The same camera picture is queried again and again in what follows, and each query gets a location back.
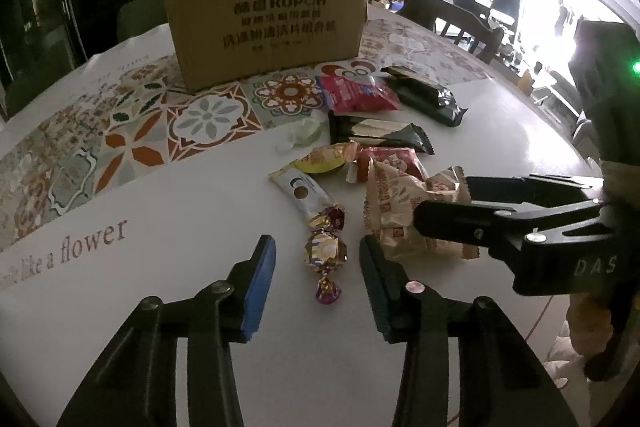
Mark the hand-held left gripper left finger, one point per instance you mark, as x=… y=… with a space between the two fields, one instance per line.
x=262 y=287

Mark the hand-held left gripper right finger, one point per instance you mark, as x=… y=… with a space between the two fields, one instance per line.
x=379 y=292

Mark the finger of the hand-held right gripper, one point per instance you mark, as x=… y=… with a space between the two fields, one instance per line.
x=450 y=219
x=530 y=191

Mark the large beige snack packet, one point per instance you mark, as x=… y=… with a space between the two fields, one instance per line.
x=395 y=207

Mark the gold foil candy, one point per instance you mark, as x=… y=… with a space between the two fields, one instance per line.
x=327 y=218
x=326 y=248

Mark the brown cardboard box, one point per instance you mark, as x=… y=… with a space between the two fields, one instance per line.
x=270 y=17

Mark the person's right hand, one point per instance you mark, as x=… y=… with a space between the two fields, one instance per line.
x=590 y=319

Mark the small beige snack packet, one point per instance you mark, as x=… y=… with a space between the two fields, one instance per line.
x=445 y=187

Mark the purple foil wrapped candy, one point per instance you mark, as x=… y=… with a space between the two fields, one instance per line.
x=327 y=291

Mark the small red snack packet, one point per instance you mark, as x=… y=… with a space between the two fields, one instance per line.
x=395 y=159

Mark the white stick sachet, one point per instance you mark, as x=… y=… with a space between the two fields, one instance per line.
x=302 y=192

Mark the black wafer packet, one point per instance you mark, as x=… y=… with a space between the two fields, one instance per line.
x=380 y=132

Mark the black glossy snack packet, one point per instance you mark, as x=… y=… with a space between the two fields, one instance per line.
x=407 y=76
x=432 y=102

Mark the yellow candy packet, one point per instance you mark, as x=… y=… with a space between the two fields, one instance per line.
x=320 y=159

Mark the red pink snack packet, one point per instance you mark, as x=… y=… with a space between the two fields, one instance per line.
x=357 y=94

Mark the crumpled white wrapper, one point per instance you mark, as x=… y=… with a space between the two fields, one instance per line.
x=305 y=132

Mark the dark wooden chair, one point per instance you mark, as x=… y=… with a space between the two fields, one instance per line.
x=467 y=29

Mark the floral patterned table mat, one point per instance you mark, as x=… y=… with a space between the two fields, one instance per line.
x=140 y=147

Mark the dark green chair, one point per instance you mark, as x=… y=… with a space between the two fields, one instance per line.
x=142 y=19

